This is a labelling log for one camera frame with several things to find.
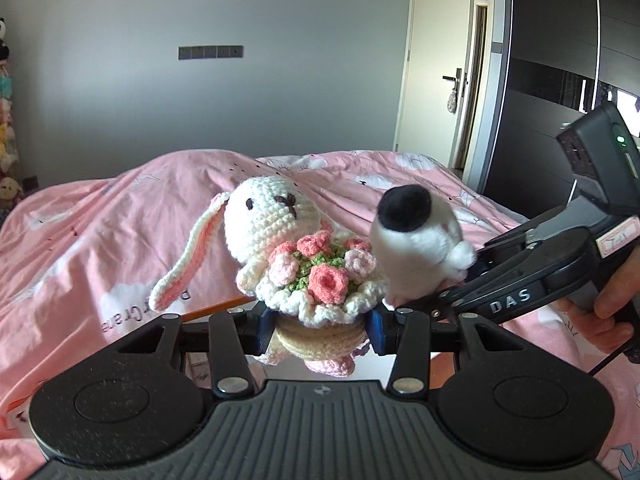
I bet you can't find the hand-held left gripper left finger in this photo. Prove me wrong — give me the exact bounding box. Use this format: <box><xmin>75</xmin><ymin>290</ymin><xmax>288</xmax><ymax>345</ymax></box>
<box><xmin>112</xmin><ymin>307</ymin><xmax>274</xmax><ymax>399</ymax></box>

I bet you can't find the black wardrobe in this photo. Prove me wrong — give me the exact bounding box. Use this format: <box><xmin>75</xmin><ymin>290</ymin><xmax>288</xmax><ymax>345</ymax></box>
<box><xmin>480</xmin><ymin>0</ymin><xmax>640</xmax><ymax>221</ymax></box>

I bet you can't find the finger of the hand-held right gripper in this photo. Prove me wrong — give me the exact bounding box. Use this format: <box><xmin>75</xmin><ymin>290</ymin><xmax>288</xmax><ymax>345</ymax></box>
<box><xmin>472</xmin><ymin>207</ymin><xmax>572</xmax><ymax>269</ymax></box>
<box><xmin>432</xmin><ymin>259</ymin><xmax>552</xmax><ymax>324</ymax></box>

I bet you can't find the metal door handle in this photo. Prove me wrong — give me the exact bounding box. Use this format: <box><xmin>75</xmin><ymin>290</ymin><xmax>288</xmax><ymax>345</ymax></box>
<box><xmin>442</xmin><ymin>67</ymin><xmax>469</xmax><ymax>97</ymax></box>

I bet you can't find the person's right hand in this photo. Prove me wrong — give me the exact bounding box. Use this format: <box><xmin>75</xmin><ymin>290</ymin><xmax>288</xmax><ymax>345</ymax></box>
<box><xmin>560</xmin><ymin>247</ymin><xmax>640</xmax><ymax>356</ymax></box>

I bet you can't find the wall switch panel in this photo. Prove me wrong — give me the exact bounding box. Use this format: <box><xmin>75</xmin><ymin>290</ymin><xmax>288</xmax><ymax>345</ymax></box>
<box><xmin>178</xmin><ymin>45</ymin><xmax>245</xmax><ymax>61</ymax></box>

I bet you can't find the white plush with black nose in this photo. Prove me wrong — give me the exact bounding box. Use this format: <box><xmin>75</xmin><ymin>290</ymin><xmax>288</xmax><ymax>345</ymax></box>
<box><xmin>369</xmin><ymin>184</ymin><xmax>477</xmax><ymax>311</ymax></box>

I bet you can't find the orange cardboard box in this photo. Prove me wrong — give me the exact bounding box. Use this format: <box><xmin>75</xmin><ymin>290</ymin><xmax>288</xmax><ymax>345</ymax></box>
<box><xmin>180</xmin><ymin>295</ymin><xmax>457</xmax><ymax>392</ymax></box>

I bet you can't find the white crochet bunny with flowers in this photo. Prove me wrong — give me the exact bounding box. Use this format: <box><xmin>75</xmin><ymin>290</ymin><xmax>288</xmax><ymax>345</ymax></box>
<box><xmin>149</xmin><ymin>174</ymin><xmax>390</xmax><ymax>376</ymax></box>

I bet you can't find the pink printed duvet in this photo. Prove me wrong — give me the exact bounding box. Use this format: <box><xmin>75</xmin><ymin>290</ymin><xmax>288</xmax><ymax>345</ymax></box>
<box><xmin>0</xmin><ymin>149</ymin><xmax>640</xmax><ymax>480</ymax></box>

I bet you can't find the black cable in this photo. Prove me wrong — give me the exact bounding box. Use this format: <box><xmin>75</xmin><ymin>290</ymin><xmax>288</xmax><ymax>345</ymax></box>
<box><xmin>587</xmin><ymin>330</ymin><xmax>640</xmax><ymax>377</ymax></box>

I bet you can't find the white door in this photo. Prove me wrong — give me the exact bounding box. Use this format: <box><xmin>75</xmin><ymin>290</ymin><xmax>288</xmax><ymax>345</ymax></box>
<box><xmin>392</xmin><ymin>0</ymin><xmax>482</xmax><ymax>171</ymax></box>

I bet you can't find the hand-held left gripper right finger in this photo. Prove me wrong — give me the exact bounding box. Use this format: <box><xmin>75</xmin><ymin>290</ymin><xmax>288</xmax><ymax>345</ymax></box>
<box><xmin>367</xmin><ymin>307</ymin><xmax>507</xmax><ymax>397</ymax></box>

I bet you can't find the column of plush toys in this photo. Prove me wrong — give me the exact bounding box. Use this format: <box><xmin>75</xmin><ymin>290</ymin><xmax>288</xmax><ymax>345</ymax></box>
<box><xmin>0</xmin><ymin>15</ymin><xmax>26</xmax><ymax>211</ymax></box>

